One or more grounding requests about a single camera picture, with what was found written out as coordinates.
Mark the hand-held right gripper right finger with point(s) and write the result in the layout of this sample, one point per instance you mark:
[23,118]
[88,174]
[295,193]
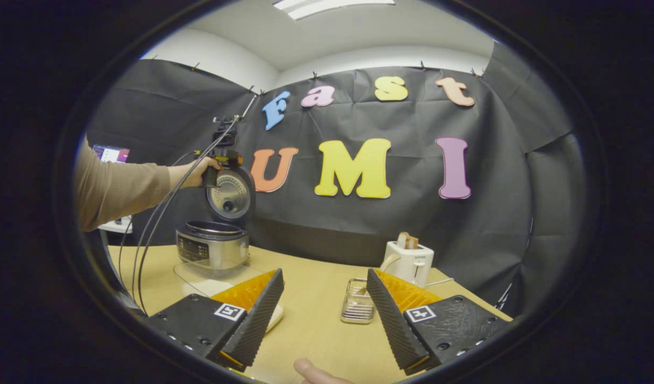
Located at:
[393,325]

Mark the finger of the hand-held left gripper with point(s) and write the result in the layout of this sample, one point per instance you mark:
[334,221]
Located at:
[230,159]

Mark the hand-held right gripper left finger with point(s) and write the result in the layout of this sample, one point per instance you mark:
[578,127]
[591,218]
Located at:
[257,320]

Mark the black silver rice cooker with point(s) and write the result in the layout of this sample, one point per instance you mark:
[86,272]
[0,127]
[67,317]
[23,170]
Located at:
[212,250]

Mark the white toaster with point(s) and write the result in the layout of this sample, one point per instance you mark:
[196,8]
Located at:
[412,262]

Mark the toast slice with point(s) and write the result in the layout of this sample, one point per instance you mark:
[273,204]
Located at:
[407,241]

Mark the computer monitor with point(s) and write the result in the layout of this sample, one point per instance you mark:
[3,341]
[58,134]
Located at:
[112,153]

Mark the white side table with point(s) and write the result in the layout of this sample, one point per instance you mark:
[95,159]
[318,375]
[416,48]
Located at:
[116,225]

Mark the ceiling light panel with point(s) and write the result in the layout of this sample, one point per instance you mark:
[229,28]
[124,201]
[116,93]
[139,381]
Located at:
[332,6]

